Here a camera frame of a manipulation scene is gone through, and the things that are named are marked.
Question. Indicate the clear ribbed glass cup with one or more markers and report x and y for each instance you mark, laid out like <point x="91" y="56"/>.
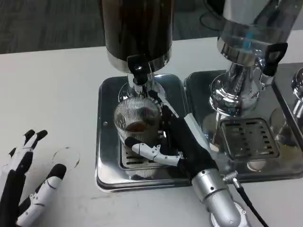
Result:
<point x="137" y="113"/>

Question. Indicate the steel base tray at edge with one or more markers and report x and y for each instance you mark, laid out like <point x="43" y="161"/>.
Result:
<point x="285" y="75"/>

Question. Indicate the black tap lever, clear dispenser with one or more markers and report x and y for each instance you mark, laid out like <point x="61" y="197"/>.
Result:
<point x="273" y="56"/>

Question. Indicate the steel base tray, clear dispenser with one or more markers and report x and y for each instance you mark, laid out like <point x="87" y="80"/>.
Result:
<point x="201" y="94"/>

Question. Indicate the clear steel drink dispenser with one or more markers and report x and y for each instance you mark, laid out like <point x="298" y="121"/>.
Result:
<point x="239" y="42"/>

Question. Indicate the steel base tray, dark dispenser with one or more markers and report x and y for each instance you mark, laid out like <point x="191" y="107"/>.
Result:
<point x="106" y="146"/>

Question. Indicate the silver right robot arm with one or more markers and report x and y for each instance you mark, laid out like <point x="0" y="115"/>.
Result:
<point x="215" y="194"/>

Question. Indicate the steel drip grid, dark dispenser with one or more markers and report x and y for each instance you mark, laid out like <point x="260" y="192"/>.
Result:
<point x="135" y="163"/>

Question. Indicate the black tap lever, dark dispenser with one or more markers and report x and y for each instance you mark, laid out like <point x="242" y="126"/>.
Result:
<point x="138" y="68"/>

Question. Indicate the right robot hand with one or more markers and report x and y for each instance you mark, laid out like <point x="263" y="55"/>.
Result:
<point x="187" y="142"/>

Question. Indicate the steel drip grid, clear dispenser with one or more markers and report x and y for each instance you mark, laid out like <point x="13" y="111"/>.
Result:
<point x="251" y="139"/>

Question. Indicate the dark drink dispenser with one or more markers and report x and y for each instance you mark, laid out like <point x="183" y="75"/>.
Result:
<point x="137" y="26"/>

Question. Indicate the steel dispenser pedestal at edge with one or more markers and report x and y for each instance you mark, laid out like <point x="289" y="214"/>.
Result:
<point x="298" y="94"/>

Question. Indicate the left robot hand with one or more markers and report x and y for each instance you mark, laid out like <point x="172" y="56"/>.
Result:
<point x="11" y="184"/>

